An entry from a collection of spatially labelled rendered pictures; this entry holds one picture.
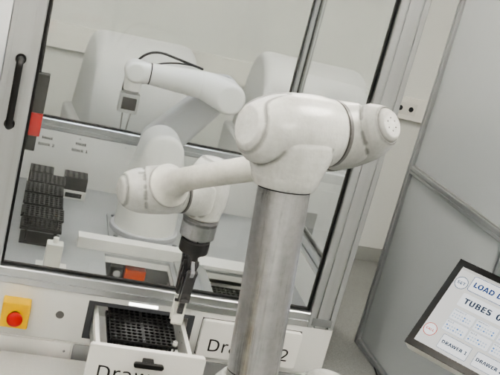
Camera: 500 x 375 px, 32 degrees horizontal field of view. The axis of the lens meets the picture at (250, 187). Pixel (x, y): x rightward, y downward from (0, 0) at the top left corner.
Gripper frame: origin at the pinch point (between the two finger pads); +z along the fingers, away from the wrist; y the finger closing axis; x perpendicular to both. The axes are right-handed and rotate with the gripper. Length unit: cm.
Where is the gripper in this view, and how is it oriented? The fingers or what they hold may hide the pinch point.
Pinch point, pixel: (178, 309)
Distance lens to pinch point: 229.7
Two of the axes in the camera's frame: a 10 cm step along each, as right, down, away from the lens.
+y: -1.8, -3.2, 9.3
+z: -2.5, 9.3, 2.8
